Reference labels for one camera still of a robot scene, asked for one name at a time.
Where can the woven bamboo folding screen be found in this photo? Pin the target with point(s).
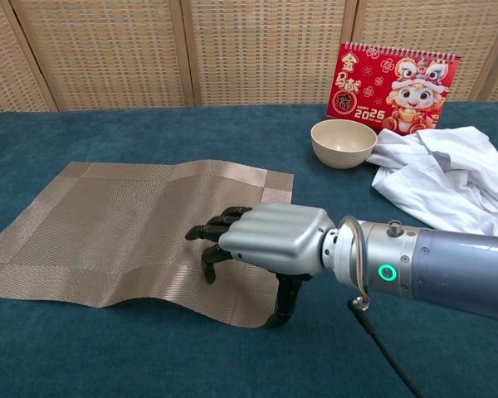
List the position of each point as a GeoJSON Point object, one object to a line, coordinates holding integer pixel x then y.
{"type": "Point", "coordinates": [108, 54]}

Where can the beige bowl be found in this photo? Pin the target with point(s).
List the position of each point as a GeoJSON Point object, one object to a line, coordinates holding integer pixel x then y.
{"type": "Point", "coordinates": [340, 155]}

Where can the red 2026 desk calendar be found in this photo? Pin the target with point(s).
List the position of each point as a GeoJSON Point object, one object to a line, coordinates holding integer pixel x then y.
{"type": "Point", "coordinates": [365, 87]}

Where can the teal table cloth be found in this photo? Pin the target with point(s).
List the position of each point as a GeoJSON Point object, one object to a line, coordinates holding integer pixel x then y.
{"type": "Point", "coordinates": [149, 356]}

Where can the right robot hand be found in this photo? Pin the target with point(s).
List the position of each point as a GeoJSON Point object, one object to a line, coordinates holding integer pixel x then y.
{"type": "Point", "coordinates": [282, 236]}

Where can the crumpled white cloth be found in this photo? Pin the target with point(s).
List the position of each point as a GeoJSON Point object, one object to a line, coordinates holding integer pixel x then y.
{"type": "Point", "coordinates": [440, 182]}

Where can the brown woven placemat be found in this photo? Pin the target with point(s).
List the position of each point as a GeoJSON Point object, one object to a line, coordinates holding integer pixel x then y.
{"type": "Point", "coordinates": [108, 224]}

